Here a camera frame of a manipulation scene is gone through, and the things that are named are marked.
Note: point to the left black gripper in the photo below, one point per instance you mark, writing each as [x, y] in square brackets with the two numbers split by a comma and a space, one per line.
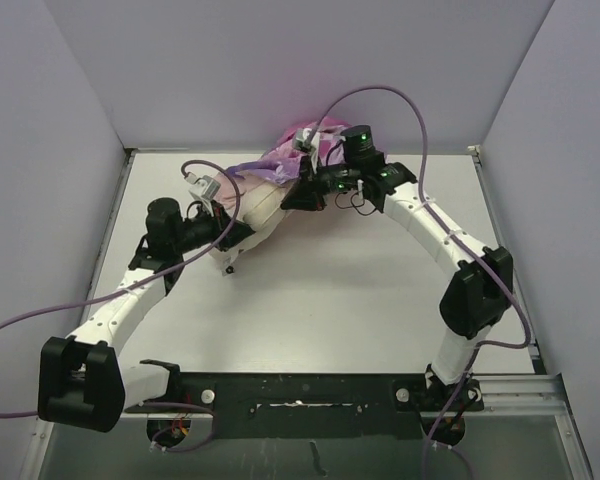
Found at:
[217, 218]

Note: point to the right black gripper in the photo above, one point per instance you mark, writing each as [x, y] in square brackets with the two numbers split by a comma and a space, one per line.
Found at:
[302, 196]

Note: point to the cream pillow with bear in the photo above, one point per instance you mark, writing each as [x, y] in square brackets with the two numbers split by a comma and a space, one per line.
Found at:
[250, 225]

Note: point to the pink pillowcase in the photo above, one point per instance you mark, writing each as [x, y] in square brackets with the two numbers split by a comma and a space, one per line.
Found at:
[281, 164]

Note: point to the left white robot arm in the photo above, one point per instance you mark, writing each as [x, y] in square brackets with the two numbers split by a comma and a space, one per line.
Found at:
[81, 382]

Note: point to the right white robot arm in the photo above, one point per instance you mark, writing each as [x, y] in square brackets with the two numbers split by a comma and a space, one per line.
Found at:
[474, 300]

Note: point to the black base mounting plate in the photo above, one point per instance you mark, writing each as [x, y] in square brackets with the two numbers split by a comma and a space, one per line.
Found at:
[325, 406]

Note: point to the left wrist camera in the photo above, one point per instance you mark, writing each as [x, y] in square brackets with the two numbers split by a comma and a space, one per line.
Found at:
[202, 188]

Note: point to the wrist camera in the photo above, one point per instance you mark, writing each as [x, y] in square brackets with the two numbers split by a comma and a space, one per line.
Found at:
[202, 188]
[307, 141]

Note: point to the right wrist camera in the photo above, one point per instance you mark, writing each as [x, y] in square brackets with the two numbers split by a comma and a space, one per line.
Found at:
[307, 141]

